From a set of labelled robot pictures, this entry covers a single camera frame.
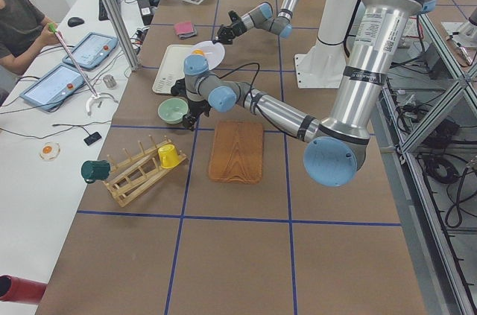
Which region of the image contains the red cylinder object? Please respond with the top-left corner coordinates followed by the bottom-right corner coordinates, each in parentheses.
top-left (1, 275), bottom-right (47, 305)

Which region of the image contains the yellow mug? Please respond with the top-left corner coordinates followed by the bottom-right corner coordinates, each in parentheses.
top-left (158, 144), bottom-right (180, 169)

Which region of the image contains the brown wooden cutting board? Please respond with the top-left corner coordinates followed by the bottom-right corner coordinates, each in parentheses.
top-left (208, 121), bottom-right (264, 185)

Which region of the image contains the person in dark shirt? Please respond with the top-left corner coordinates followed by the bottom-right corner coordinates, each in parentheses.
top-left (0, 0), bottom-right (59, 104)

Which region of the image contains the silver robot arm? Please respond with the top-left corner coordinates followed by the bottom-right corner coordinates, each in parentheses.
top-left (171, 0), bottom-right (437, 187)
top-left (212, 0), bottom-right (299, 45)

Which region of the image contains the green ceramic bowl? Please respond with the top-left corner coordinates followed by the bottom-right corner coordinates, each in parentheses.
top-left (157, 98), bottom-right (189, 124)

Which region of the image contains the cream bear tray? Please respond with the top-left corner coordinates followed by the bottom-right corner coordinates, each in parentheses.
top-left (152, 44), bottom-right (192, 95)

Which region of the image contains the grey cloth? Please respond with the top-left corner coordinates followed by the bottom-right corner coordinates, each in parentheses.
top-left (178, 30), bottom-right (198, 39)

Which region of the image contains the dark green mug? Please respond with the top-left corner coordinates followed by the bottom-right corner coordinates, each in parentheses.
top-left (80, 160), bottom-right (111, 183)

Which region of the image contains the upper teach pendant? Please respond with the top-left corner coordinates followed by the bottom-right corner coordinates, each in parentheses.
top-left (70, 32), bottom-right (118, 71)

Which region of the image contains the fried egg toy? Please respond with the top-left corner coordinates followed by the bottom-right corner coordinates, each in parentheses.
top-left (39, 142), bottom-right (60, 161)

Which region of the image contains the white round plate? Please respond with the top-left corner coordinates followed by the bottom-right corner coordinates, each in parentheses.
top-left (190, 40), bottom-right (225, 70)

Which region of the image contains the pink cloth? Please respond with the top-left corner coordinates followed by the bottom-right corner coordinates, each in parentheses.
top-left (174, 21), bottom-right (195, 35)

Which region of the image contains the small metal cylinder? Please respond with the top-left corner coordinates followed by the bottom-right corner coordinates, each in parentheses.
top-left (103, 74), bottom-right (117, 89)

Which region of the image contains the orange fruit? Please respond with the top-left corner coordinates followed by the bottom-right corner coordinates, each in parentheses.
top-left (191, 49), bottom-right (206, 57)

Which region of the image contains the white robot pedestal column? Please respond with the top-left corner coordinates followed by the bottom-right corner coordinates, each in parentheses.
top-left (295, 0), bottom-right (360, 89)

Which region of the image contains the teach pendant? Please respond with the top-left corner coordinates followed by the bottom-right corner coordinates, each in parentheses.
top-left (19, 64), bottom-right (85, 111)
top-left (70, 32), bottom-right (118, 71)

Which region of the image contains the lower teach pendant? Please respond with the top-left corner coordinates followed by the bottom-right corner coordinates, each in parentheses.
top-left (19, 64), bottom-right (85, 111)

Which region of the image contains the aluminium frame post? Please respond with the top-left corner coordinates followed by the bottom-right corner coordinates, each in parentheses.
top-left (102, 0), bottom-right (139, 71)

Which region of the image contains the black computer mouse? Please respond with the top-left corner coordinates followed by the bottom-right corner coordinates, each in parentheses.
top-left (67, 16), bottom-right (85, 28)

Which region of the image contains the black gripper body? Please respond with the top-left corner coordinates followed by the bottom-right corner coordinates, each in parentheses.
top-left (187, 99), bottom-right (211, 119)
top-left (219, 21), bottom-right (246, 40)

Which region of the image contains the wooden dish rack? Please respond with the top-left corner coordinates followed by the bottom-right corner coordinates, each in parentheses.
top-left (103, 135), bottom-right (188, 207)

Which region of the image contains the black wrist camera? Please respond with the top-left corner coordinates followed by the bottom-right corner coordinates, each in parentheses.
top-left (228, 10), bottom-right (240, 24)
top-left (170, 78), bottom-right (186, 98)

